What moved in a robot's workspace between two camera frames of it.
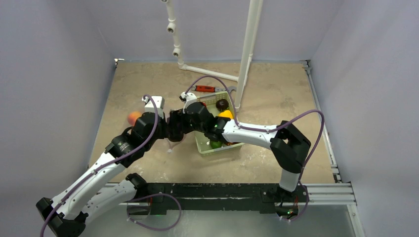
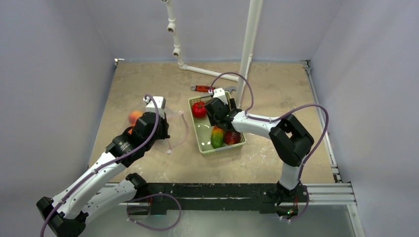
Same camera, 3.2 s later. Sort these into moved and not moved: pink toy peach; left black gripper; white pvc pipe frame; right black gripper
Moved: right black gripper
Not moved: left black gripper; white pvc pipe frame; pink toy peach
